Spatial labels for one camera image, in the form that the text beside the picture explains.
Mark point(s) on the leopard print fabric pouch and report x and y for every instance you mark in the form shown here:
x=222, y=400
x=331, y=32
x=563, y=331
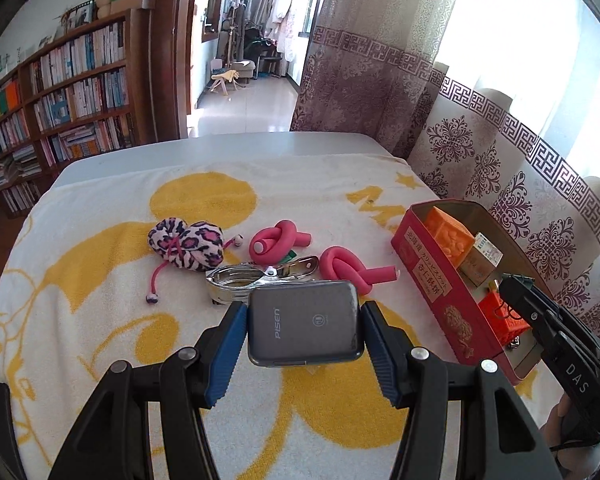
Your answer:
x=190, y=242

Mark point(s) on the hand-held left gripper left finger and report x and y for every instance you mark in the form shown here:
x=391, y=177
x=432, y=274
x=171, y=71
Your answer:
x=225, y=350

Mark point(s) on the grey power bank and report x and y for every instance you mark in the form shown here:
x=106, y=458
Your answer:
x=305, y=325

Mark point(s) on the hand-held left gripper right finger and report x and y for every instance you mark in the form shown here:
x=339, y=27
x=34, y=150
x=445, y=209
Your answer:
x=380, y=350

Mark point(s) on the patterned white and purple curtain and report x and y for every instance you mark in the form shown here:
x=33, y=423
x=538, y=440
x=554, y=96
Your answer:
x=480, y=160

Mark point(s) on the person's right hand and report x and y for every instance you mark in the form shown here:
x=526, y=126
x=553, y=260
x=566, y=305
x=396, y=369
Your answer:
x=570, y=455

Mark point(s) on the coat rack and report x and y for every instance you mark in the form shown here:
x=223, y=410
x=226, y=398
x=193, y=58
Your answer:
x=237, y=20

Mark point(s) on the picture frame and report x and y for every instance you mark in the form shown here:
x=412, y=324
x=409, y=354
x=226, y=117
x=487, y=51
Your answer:
x=80, y=15

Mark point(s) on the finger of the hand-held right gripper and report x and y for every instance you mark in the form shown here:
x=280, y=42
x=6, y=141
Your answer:
x=525, y=300

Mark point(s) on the orange embossed block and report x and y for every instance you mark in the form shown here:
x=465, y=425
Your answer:
x=495, y=315
x=445, y=235

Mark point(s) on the wooden door frame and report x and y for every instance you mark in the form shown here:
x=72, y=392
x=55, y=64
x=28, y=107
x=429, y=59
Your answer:
x=165, y=60

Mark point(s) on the large silver metal clip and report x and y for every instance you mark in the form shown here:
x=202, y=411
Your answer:
x=240, y=280

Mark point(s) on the wooden bookshelf with books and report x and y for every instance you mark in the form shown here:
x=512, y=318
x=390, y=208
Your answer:
x=80, y=90

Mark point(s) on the small green packet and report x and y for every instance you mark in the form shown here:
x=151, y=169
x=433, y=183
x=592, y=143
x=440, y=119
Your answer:
x=289, y=256

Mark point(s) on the white and yellow printed towel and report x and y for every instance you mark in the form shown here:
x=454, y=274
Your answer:
x=105, y=310

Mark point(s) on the hanging white clothes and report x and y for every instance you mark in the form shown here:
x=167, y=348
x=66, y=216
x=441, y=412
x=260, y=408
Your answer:
x=292, y=10

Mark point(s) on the white and yellow medicine box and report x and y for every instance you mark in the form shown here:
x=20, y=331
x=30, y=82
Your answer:
x=480, y=260

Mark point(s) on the small wooden stool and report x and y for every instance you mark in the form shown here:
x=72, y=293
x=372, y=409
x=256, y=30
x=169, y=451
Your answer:
x=225, y=81

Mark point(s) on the red metal tin container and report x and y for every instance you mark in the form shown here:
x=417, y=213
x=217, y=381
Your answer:
x=430, y=270

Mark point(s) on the knotted pink foam curler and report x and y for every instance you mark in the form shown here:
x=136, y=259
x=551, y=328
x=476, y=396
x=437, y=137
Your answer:
x=275, y=240
x=345, y=265

